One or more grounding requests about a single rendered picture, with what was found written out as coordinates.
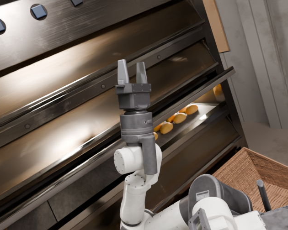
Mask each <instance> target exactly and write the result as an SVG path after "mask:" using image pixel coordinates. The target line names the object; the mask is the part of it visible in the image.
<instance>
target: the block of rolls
mask: <svg viewBox="0 0 288 230"><path fill-rule="evenodd" d="M197 110H198V106H197V105H195V104H191V105H187V106H186V107H184V108H183V109H181V110H180V111H179V113H178V114H177V113H175V114H174V115H173V116H171V117H170V118H168V119H167V120H166V122H167V123H164V122H162V123H161V124H159V125H158V126H156V127H155V128H154V129H153V130H154V136H155V140H156V139H157V138H158V135H157V134H156V133H155V132H157V131H159V130H160V132H161V134H166V133H168V132H169V131H171V130H172V129H173V125H172V124H171V123H170V122H174V123H175V124H179V123H181V122H183V121H184V120H185V119H186V115H185V114H184V113H186V114H187V115H191V114H193V113H195V112H196V111H197Z"/></svg>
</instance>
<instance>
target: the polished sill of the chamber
mask: <svg viewBox="0 0 288 230"><path fill-rule="evenodd" d="M227 110H228V107H227V105H226V104H219V105H217V106H216V107H215V108H213V109H212V110H211V111H209V112H208V113H207V114H205V115H204V116H202V117H201V118H200V119H198V120H197V121H195V122H194V123H193V124H191V125H190V126H189V127H187V128H186V129H185V130H183V131H182V132H180V133H179V134H178V135H176V136H175V137H173V138H172V139H171V140H169V141H168V142H167V143H165V144H164V145H163V146H161V147H160V149H161V152H162V159H164V158H165V157H166V156H168V155H169V154H170V153H172V152H173V151H174V150H176V149H177V148H178V147H179V146H181V145H182V144H183V143H185V142H186V141H187V140H189V139H190V138H191V137H193V136H194V135H195V134H197V133H198V132H199V131H200V130H202V129H203V128H204V127H206V126H207V125H208V124H210V123H211V122H212V121H214V120H215V119H216V118H218V117H219V116H220V115H222V114H223V113H224V112H225V111H227ZM134 172H135V171H134ZM134 172H129V173H126V174H123V175H122V176H120V177H119V178H117V179H116V180H115V181H113V182H112V183H111V184H109V185H108V186H106V187H105V188H104V189H102V190H101V191H100V192H98V193H97V194H95V195H94V196H93V197H91V198H90V199H89V200H87V201H86V202H84V203H83V204H82V205H81V206H79V207H78V208H76V209H75V210H74V211H72V212H71V213H69V214H68V215H67V216H65V217H64V218H62V219H61V220H60V221H59V222H57V223H56V224H54V225H53V226H52V227H50V228H49V229H47V230H70V229H72V228H73V227H74V226H76V225H77V224H78V223H80V222H81V221H82V220H83V219H85V218H86V217H87V216H89V215H90V214H91V213H93V212H94V211H95V210H97V209H98V208H99V207H101V206H102V205H103V204H104V203H106V202H107V201H108V200H110V199H111V198H112V197H114V196H115V195H116V194H118V193H119V192H120V191H122V190H123V189H124V183H125V178H126V177H127V176H128V175H131V174H133V173H134Z"/></svg>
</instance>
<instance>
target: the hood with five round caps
mask: <svg viewBox="0 0 288 230"><path fill-rule="evenodd" d="M170 1H172V0H20V1H17V2H14V3H11V4H7V5H4V6H1V7H0V71H2V70H4V69H7V68H9V67H12V66H14V65H17V64H19V63H22V62H24V61H26V60H29V59H31V58H34V57H36V56H39V55H41V54H43V53H46V52H48V51H51V50H53V49H56V48H58V47H60V46H63V45H65V44H68V43H70V42H73V41H75V40H78V39H80V38H82V37H85V36H87V35H90V34H92V33H94V32H97V31H99V30H102V29H104V28H107V27H109V26H112V25H114V24H117V23H119V22H121V21H124V20H126V19H128V18H131V17H133V16H136V15H138V14H141V13H143V12H146V11H148V10H151V9H153V8H155V7H158V6H160V5H163V4H165V3H167V2H170Z"/></svg>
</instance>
